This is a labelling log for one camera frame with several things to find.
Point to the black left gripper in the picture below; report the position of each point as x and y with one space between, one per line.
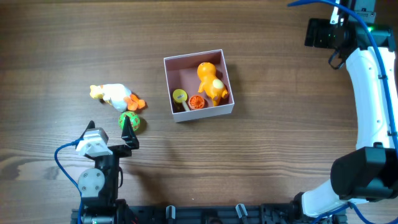
116 149

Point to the orange plastic dinosaur toy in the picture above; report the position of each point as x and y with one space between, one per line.
210 83

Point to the yellow wooden rattle drum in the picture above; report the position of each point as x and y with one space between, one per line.
180 98

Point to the white yellow plush duck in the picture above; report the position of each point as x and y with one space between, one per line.
118 96

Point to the pink open cardboard box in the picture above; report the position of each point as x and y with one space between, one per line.
181 72

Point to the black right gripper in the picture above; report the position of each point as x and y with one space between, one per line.
315 34

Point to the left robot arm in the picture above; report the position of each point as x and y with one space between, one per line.
99 185

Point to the orange round slotted toy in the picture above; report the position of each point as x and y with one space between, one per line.
196 102

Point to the green numbered ball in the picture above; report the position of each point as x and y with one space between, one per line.
133 117

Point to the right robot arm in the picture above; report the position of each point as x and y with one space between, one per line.
368 174

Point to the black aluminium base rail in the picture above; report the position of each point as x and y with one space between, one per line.
264 214

